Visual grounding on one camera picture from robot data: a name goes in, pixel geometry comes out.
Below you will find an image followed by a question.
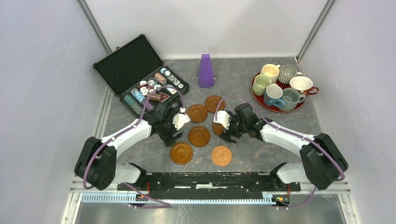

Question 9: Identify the light green mug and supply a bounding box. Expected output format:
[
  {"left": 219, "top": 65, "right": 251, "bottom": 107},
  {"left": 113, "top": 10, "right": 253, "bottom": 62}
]
[{"left": 252, "top": 74, "right": 272, "bottom": 96}]

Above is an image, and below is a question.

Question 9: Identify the orange-brown wooden coaster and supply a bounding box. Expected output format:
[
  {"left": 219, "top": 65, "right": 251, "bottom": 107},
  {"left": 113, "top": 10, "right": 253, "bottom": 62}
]
[{"left": 170, "top": 142, "right": 193, "bottom": 165}]

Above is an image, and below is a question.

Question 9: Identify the white red-handled mug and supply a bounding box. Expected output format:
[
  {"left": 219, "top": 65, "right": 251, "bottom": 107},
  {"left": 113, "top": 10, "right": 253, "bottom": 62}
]
[{"left": 290, "top": 76, "right": 319, "bottom": 96}]

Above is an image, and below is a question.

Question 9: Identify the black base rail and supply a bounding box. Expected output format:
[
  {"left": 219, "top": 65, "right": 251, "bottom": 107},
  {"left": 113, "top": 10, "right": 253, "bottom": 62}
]
[{"left": 132, "top": 172, "right": 301, "bottom": 200}]

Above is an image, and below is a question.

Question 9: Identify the grey striped mug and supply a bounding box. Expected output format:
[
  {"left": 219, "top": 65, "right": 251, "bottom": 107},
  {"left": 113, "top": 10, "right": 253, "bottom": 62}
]
[{"left": 277, "top": 64, "right": 303, "bottom": 84}]

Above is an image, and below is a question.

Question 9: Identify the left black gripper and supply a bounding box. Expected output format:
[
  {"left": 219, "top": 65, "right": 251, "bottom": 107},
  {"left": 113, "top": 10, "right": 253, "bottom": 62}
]
[{"left": 158, "top": 113, "right": 184, "bottom": 147}]

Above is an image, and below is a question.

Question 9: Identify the black poker chip case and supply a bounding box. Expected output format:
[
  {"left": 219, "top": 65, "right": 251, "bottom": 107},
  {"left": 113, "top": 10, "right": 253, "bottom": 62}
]
[{"left": 92, "top": 34, "right": 190, "bottom": 118}]

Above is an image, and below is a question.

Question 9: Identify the purple metronome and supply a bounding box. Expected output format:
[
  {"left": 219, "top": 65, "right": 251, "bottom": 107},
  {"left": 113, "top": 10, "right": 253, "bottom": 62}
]
[{"left": 198, "top": 52, "right": 215, "bottom": 88}]

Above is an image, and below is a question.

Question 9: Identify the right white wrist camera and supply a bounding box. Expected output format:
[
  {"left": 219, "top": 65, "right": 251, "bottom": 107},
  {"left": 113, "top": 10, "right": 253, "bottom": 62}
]
[{"left": 213, "top": 111, "right": 231, "bottom": 130}]

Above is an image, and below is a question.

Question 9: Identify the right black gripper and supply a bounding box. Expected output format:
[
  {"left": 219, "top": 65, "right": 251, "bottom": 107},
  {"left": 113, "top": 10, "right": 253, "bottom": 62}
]
[{"left": 219, "top": 112, "right": 248, "bottom": 146}]

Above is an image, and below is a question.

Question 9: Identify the cream yellow mug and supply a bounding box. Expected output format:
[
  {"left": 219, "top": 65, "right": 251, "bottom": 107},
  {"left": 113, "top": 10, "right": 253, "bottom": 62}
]
[{"left": 260, "top": 63, "right": 281, "bottom": 83}]

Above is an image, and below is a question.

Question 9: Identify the brown wooden coaster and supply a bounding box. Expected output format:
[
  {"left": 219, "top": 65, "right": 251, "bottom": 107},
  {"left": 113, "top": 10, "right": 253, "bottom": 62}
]
[
  {"left": 212, "top": 123, "right": 224, "bottom": 136},
  {"left": 188, "top": 126, "right": 211, "bottom": 147},
  {"left": 205, "top": 95, "right": 222, "bottom": 113},
  {"left": 187, "top": 104, "right": 208, "bottom": 123}
]

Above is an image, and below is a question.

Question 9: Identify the grey-green mug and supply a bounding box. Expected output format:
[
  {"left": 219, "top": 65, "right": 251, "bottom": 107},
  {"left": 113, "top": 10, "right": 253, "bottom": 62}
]
[{"left": 280, "top": 88, "right": 306, "bottom": 112}]

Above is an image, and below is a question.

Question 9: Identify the blue white mug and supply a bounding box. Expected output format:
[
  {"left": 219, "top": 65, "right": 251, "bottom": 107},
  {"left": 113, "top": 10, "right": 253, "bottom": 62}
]
[{"left": 264, "top": 85, "right": 285, "bottom": 108}]

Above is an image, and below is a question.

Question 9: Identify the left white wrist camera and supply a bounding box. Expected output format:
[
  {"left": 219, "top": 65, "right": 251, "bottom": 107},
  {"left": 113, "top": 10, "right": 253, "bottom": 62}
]
[{"left": 172, "top": 107, "right": 191, "bottom": 130}]

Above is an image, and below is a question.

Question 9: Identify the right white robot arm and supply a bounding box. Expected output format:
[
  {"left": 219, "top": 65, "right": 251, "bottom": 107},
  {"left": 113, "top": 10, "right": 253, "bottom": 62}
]
[{"left": 213, "top": 103, "right": 348, "bottom": 190}]

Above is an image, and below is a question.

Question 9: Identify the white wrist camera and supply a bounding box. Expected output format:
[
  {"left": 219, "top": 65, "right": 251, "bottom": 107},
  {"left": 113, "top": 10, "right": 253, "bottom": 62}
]
[
  {"left": 213, "top": 111, "right": 231, "bottom": 130},
  {"left": 172, "top": 107, "right": 191, "bottom": 130}
]

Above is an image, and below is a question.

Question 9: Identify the woven rattan coaster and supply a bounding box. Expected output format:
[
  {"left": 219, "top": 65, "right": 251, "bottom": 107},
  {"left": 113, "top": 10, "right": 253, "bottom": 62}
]
[{"left": 211, "top": 146, "right": 232, "bottom": 166}]

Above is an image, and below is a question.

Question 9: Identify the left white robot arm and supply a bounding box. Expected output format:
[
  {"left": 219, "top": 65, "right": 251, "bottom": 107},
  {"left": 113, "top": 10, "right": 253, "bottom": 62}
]
[{"left": 74, "top": 103, "right": 191, "bottom": 190}]

